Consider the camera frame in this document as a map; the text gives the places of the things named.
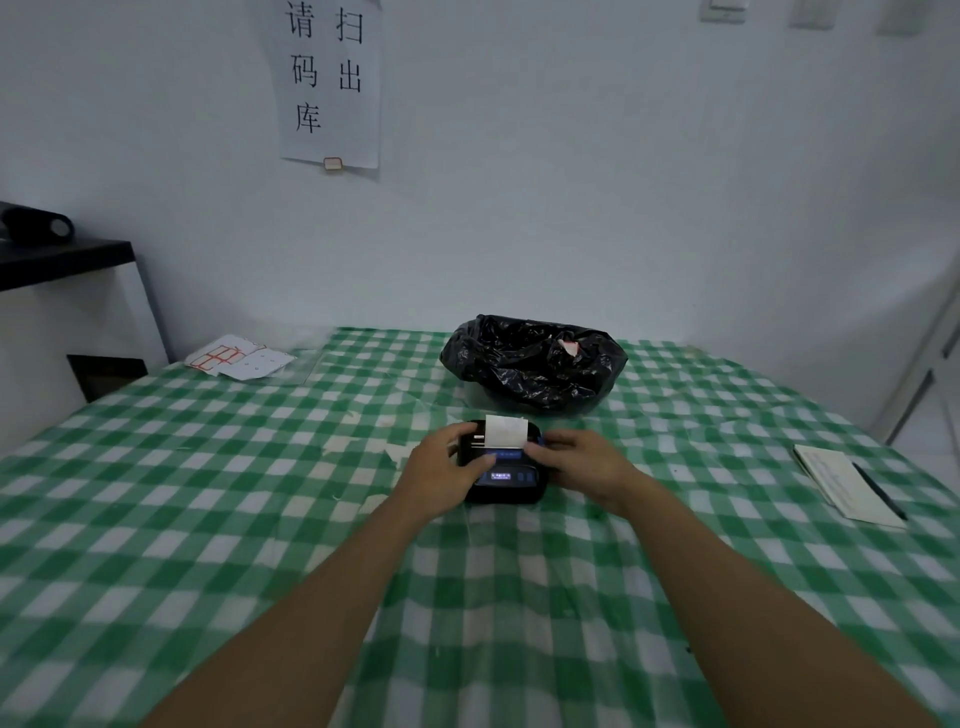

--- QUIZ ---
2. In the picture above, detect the black pen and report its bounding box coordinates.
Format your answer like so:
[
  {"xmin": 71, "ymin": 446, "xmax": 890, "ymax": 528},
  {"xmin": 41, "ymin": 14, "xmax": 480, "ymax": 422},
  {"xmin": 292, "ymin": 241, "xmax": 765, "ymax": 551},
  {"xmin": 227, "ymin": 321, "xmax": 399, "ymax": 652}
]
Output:
[{"xmin": 852, "ymin": 462, "xmax": 909, "ymax": 522}]

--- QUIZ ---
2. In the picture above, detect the white notebook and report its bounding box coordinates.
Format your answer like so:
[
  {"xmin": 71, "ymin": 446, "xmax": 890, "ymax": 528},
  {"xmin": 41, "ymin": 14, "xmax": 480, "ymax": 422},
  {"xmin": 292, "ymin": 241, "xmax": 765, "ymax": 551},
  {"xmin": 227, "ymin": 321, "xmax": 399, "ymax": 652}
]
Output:
[{"xmin": 793, "ymin": 444, "xmax": 907, "ymax": 529}]

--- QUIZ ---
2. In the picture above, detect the black portable label printer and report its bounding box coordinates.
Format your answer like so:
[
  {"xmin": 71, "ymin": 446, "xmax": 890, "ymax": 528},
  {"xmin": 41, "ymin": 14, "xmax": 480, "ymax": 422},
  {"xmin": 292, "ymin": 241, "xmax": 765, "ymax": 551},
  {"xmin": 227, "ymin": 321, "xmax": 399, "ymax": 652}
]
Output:
[{"xmin": 459, "ymin": 420, "xmax": 551, "ymax": 507}]

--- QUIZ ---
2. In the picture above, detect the green checkered tablecloth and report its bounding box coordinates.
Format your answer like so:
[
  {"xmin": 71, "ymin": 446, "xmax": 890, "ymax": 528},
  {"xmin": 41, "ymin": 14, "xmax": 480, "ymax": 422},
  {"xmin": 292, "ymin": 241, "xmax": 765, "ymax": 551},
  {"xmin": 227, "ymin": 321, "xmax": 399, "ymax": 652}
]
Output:
[{"xmin": 0, "ymin": 327, "xmax": 960, "ymax": 728}]

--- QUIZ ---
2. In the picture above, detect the person's left hand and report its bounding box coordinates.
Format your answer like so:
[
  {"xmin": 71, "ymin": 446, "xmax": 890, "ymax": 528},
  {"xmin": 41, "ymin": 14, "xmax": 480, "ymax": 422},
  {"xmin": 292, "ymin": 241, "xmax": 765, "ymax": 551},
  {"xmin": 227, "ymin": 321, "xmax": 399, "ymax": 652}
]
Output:
[{"xmin": 393, "ymin": 423, "xmax": 499, "ymax": 516}]

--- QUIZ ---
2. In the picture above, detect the red bordered sticker sheet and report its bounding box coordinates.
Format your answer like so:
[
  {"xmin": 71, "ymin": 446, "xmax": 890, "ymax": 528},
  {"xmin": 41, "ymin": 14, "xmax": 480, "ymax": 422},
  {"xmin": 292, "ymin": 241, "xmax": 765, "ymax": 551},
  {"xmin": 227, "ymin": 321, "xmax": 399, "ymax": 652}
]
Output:
[{"xmin": 184, "ymin": 335, "xmax": 297, "ymax": 381}]

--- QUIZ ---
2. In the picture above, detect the person's right forearm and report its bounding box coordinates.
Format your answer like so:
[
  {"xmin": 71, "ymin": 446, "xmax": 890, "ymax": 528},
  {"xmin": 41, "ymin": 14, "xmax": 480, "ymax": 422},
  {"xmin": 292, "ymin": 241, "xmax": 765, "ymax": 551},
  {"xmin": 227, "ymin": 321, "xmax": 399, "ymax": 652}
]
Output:
[{"xmin": 606, "ymin": 472, "xmax": 939, "ymax": 728}]

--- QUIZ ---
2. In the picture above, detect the black plastic bag bin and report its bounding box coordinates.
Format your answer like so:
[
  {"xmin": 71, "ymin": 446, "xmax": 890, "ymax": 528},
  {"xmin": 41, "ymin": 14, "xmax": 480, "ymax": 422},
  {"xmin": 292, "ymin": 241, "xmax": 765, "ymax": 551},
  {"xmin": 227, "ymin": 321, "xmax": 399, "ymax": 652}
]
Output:
[{"xmin": 439, "ymin": 315, "xmax": 628, "ymax": 415}]

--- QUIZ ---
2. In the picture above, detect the person's left forearm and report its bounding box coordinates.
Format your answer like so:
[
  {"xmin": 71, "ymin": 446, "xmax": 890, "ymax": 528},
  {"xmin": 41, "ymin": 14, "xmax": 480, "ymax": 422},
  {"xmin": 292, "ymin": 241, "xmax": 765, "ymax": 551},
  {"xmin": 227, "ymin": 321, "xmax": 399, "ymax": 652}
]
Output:
[{"xmin": 140, "ymin": 489, "xmax": 451, "ymax": 728}]

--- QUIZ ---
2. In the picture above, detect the white printed label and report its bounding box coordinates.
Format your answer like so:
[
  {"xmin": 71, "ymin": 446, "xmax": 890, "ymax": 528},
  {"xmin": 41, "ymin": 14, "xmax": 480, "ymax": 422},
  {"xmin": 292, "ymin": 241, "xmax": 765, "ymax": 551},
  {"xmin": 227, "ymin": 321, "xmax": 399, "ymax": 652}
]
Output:
[{"xmin": 485, "ymin": 414, "xmax": 528, "ymax": 450}]

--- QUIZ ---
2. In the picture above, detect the person's right hand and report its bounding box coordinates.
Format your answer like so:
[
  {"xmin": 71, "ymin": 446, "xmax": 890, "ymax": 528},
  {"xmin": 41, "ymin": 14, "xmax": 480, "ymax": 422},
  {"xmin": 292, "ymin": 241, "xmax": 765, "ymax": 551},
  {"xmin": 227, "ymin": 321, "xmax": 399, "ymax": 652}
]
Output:
[{"xmin": 522, "ymin": 429, "xmax": 639, "ymax": 517}]

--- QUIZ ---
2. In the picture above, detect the black side table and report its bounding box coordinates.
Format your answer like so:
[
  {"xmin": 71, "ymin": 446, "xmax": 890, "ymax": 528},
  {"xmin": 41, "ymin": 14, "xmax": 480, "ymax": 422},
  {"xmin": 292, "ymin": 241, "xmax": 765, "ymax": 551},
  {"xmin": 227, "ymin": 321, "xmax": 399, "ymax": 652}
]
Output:
[{"xmin": 0, "ymin": 238, "xmax": 172, "ymax": 406}]

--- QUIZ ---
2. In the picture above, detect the black cylindrical device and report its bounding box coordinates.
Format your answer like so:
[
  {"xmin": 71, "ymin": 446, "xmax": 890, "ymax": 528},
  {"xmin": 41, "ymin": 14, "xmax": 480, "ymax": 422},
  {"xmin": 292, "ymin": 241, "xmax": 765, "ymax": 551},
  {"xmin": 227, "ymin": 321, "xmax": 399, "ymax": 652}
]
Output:
[{"xmin": 0, "ymin": 201, "xmax": 75, "ymax": 246}]

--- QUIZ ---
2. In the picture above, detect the white paper wall sign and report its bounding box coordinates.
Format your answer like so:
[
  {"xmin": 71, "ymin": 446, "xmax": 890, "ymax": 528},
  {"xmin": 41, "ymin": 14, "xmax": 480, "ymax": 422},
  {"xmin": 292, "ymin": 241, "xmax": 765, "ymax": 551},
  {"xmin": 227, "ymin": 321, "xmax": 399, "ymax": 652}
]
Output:
[{"xmin": 258, "ymin": 0, "xmax": 384, "ymax": 171}]

